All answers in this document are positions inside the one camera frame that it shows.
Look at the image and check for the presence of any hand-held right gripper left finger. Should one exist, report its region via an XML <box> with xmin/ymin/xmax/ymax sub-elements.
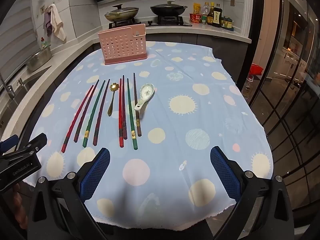
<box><xmin>26</xmin><ymin>147</ymin><xmax>112</xmax><ymax>240</ymax></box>

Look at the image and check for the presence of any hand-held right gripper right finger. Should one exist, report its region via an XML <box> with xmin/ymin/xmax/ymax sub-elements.
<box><xmin>207</xmin><ymin>146</ymin><xmax>293</xmax><ymax>240</ymax></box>

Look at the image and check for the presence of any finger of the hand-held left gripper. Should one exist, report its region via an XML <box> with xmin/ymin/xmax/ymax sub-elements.
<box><xmin>0</xmin><ymin>134</ymin><xmax>20</xmax><ymax>156</ymax></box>
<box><xmin>7</xmin><ymin>133</ymin><xmax>48</xmax><ymax>161</ymax></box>

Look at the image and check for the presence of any brown chopstick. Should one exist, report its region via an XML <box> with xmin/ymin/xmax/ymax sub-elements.
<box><xmin>133</xmin><ymin>73</ymin><xmax>142</xmax><ymax>137</ymax></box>

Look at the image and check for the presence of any pink plastic utensil holder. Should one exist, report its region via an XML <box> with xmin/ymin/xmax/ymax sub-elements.
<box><xmin>98</xmin><ymin>24</ymin><xmax>149</xmax><ymax>66</ymax></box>

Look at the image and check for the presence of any person's left hand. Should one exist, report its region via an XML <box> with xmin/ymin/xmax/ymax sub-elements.
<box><xmin>11</xmin><ymin>181</ymin><xmax>29</xmax><ymax>230</ymax></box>

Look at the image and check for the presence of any steel sink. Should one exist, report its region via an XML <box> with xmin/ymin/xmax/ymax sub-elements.
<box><xmin>0</xmin><ymin>66</ymin><xmax>51</xmax><ymax>122</ymax></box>

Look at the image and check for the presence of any steel faucet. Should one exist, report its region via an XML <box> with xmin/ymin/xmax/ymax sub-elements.
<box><xmin>0</xmin><ymin>78</ymin><xmax>16</xmax><ymax>100</ymax></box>

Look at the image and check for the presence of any green chopstick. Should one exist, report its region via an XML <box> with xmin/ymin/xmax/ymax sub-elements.
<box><xmin>126</xmin><ymin>78</ymin><xmax>138</xmax><ymax>151</ymax></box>
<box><xmin>82</xmin><ymin>80</ymin><xmax>106</xmax><ymax>148</ymax></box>

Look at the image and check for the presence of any blue dotted tablecloth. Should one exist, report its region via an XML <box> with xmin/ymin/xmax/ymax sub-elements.
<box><xmin>5</xmin><ymin>41</ymin><xmax>274</xmax><ymax>231</ymax></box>

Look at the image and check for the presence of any steel pot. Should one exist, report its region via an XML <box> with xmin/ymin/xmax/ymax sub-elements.
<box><xmin>26</xmin><ymin>45</ymin><xmax>53</xmax><ymax>72</ymax></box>

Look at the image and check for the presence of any clear floor bottle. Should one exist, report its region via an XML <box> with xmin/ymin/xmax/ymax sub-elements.
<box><xmin>243</xmin><ymin>76</ymin><xmax>253</xmax><ymax>100</ymax></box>

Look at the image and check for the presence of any gold flower spoon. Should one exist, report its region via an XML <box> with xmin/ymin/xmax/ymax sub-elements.
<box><xmin>107</xmin><ymin>82</ymin><xmax>119</xmax><ymax>117</ymax></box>

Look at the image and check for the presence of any white ceramic spoon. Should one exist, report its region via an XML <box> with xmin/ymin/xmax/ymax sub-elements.
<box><xmin>134</xmin><ymin>84</ymin><xmax>155</xmax><ymax>112</ymax></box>

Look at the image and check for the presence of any glass sliding door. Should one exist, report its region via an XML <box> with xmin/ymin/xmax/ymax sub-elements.
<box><xmin>250</xmin><ymin>0</ymin><xmax>320</xmax><ymax>240</ymax></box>

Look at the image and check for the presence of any red plastic bag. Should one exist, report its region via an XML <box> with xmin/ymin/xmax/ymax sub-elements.
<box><xmin>250</xmin><ymin>64</ymin><xmax>264</xmax><ymax>76</ymax></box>

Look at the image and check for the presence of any white window blind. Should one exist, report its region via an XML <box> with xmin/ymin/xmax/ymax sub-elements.
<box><xmin>0</xmin><ymin>0</ymin><xmax>45</xmax><ymax>66</ymax></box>

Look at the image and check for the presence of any purple hanging cloth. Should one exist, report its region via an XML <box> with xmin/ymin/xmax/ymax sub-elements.
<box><xmin>44</xmin><ymin>6</ymin><xmax>54</xmax><ymax>37</ymax></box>

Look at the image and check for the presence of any white hanging towel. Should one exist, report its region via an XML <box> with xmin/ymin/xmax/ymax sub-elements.
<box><xmin>49</xmin><ymin>3</ymin><xmax>67</xmax><ymax>41</ymax></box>

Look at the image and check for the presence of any white kitchen counter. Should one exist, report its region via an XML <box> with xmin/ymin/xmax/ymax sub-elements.
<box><xmin>0</xmin><ymin>24</ymin><xmax>252</xmax><ymax>143</ymax></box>

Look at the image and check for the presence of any tray of small bottles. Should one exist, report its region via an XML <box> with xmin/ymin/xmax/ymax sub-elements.
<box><xmin>221</xmin><ymin>16</ymin><xmax>235</xmax><ymax>31</ymax></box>

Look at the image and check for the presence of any olive frying pan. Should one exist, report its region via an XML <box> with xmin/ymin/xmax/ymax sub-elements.
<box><xmin>104</xmin><ymin>7</ymin><xmax>139</xmax><ymax>23</ymax></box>

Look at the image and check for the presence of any dark soy sauce bottle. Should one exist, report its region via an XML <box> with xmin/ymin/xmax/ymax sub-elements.
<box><xmin>212</xmin><ymin>3</ymin><xmax>223</xmax><ymax>28</ymax></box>

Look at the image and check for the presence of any yellow-labelled sauce bottle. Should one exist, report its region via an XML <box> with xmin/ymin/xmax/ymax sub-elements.
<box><xmin>207</xmin><ymin>2</ymin><xmax>215</xmax><ymax>26</ymax></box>

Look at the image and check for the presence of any red instant noodle cup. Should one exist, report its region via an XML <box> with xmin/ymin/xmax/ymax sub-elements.
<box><xmin>189</xmin><ymin>13</ymin><xmax>203</xmax><ymax>24</ymax></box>

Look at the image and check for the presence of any glass frying pan lid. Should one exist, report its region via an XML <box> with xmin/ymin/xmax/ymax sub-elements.
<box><xmin>107</xmin><ymin>4</ymin><xmax>138</xmax><ymax>16</ymax></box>

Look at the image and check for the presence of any black gas stove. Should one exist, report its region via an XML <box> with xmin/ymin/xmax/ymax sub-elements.
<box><xmin>108</xmin><ymin>15</ymin><xmax>193</xmax><ymax>30</ymax></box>

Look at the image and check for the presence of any black wok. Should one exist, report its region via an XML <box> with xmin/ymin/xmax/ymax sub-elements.
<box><xmin>150</xmin><ymin>5</ymin><xmax>188</xmax><ymax>17</ymax></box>

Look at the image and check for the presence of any black wok lid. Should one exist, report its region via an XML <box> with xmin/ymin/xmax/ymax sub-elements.
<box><xmin>151</xmin><ymin>0</ymin><xmax>186</xmax><ymax>9</ymax></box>

